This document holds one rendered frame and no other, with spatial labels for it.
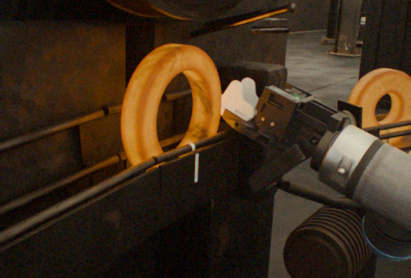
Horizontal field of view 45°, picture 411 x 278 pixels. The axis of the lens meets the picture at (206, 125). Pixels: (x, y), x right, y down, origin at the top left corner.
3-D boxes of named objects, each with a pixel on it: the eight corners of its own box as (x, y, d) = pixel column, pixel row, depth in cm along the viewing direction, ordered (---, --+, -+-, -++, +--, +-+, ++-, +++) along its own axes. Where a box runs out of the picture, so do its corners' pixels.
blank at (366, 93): (347, 73, 98) (357, 76, 95) (410, 64, 103) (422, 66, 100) (345, 147, 102) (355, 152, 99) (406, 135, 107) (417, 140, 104)
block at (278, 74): (209, 191, 92) (214, 62, 86) (231, 180, 99) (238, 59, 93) (259, 207, 86) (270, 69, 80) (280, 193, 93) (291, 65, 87)
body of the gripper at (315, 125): (284, 79, 76) (355, 115, 70) (264, 128, 79) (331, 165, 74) (259, 85, 70) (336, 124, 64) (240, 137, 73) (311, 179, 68)
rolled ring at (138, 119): (225, 43, 72) (206, 41, 74) (140, 51, 57) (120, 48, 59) (219, 163, 77) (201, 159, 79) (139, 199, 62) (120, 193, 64)
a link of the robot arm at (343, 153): (358, 185, 73) (335, 205, 65) (329, 168, 75) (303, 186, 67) (385, 132, 69) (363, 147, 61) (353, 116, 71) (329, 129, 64)
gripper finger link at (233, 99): (219, 67, 77) (268, 92, 73) (208, 100, 80) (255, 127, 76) (208, 68, 75) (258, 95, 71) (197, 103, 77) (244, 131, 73)
